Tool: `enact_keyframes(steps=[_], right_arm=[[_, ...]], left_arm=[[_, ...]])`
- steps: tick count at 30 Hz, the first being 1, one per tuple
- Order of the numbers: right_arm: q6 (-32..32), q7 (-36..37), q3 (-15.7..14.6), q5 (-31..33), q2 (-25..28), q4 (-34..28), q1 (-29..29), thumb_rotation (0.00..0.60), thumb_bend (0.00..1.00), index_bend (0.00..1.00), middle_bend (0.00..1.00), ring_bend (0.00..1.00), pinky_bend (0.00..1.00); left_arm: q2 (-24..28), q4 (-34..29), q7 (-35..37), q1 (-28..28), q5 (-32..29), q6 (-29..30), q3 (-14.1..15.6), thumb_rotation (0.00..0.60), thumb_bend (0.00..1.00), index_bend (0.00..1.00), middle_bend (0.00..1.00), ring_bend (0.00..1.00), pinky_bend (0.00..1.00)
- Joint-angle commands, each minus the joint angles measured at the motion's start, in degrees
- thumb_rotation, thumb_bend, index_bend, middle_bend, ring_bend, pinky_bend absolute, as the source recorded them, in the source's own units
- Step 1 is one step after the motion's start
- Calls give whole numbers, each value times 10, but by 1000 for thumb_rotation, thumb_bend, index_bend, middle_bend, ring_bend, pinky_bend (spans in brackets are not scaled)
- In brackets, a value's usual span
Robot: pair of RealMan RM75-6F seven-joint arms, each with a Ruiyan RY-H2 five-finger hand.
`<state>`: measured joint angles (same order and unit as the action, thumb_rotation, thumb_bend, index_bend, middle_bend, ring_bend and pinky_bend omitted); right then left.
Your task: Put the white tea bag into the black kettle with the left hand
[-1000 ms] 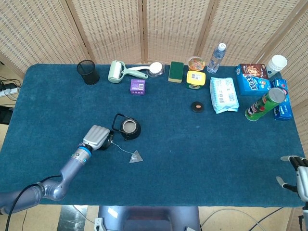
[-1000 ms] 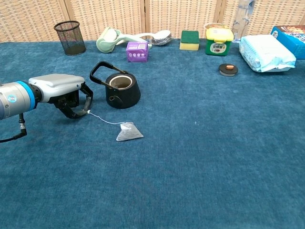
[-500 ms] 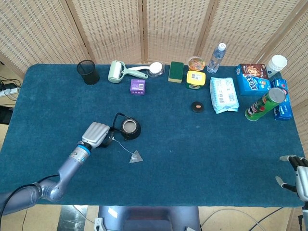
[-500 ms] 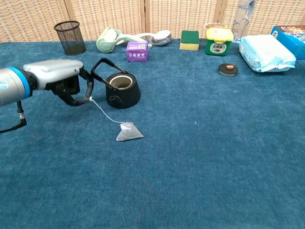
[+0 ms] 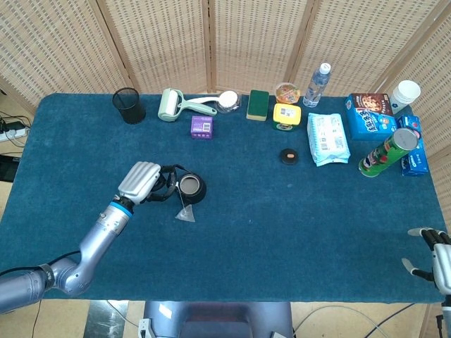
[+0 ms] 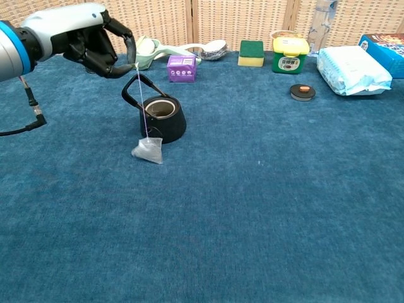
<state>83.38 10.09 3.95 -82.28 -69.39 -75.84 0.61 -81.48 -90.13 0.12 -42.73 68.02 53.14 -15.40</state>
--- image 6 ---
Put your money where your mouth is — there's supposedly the clear plastic water bottle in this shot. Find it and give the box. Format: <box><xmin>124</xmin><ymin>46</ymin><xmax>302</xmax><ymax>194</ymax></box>
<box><xmin>307</xmin><ymin>0</ymin><xmax>338</xmax><ymax>54</ymax></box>

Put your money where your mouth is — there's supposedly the black cast iron teapot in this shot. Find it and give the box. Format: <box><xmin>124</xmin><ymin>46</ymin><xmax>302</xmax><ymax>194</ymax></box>
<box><xmin>121</xmin><ymin>73</ymin><xmax>187</xmax><ymax>145</ymax></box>

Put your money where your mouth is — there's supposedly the blue cookie box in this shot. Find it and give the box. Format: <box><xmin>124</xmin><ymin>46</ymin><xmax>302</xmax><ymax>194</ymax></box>
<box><xmin>358</xmin><ymin>33</ymin><xmax>404</xmax><ymax>79</ymax></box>

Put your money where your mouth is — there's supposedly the blue table cloth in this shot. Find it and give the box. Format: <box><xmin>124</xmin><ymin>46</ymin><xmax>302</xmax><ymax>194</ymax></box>
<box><xmin>0</xmin><ymin>49</ymin><xmax>404</xmax><ymax>303</ymax></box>

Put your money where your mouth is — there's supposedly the clear plastic cup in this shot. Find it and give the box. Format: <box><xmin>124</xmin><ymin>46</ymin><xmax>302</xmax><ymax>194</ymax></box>
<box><xmin>199</xmin><ymin>39</ymin><xmax>229</xmax><ymax>61</ymax></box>

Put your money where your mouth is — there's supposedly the small purple box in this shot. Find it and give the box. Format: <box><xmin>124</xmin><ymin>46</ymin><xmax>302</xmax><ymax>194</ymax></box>
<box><xmin>166</xmin><ymin>54</ymin><xmax>198</xmax><ymax>83</ymax></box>

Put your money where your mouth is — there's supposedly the green and yellow sponge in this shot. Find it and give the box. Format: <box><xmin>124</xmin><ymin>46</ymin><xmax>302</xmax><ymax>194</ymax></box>
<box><xmin>237</xmin><ymin>40</ymin><xmax>265</xmax><ymax>68</ymax></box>

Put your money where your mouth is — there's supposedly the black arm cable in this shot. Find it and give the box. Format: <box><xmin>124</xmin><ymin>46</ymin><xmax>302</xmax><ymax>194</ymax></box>
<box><xmin>0</xmin><ymin>75</ymin><xmax>48</xmax><ymax>137</ymax></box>

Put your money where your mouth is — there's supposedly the pale green lint roller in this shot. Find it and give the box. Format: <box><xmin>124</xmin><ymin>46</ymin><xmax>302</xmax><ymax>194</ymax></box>
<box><xmin>134</xmin><ymin>34</ymin><xmax>203</xmax><ymax>71</ymax></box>

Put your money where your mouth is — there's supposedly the black teapot lid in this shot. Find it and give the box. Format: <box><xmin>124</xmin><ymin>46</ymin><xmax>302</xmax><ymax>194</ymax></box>
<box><xmin>289</xmin><ymin>83</ymin><xmax>317</xmax><ymax>102</ymax></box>

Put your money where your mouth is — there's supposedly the orange sealed snack cup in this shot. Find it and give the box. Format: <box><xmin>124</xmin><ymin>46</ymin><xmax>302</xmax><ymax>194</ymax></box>
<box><xmin>270</xmin><ymin>30</ymin><xmax>304</xmax><ymax>42</ymax></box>

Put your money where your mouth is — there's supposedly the tea bag with string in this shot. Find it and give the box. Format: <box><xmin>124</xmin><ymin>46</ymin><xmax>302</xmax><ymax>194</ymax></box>
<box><xmin>131</xmin><ymin>62</ymin><xmax>164</xmax><ymax>165</ymax></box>

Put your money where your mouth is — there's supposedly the woven bamboo folding screen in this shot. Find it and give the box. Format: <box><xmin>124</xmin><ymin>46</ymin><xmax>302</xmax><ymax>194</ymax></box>
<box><xmin>0</xmin><ymin>0</ymin><xmax>404</xmax><ymax>56</ymax></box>

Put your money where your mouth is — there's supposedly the white long-handled brush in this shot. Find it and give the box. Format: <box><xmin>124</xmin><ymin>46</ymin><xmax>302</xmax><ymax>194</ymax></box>
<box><xmin>176</xmin><ymin>39</ymin><xmax>228</xmax><ymax>61</ymax></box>

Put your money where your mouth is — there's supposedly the light blue wet wipes pack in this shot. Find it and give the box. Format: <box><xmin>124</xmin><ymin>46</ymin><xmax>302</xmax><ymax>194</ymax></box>
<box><xmin>316</xmin><ymin>45</ymin><xmax>393</xmax><ymax>97</ymax></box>

